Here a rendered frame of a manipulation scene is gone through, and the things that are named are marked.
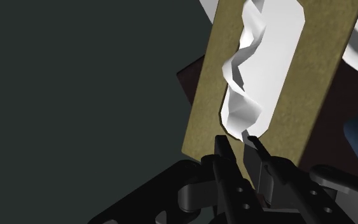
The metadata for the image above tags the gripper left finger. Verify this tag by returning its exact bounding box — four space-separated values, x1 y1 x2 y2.
86 134 265 224

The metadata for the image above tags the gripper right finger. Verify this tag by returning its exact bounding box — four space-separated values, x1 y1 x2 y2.
243 134 358 224

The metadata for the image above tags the olive tissue box, white tissue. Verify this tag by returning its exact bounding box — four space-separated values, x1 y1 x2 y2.
181 0 358 189

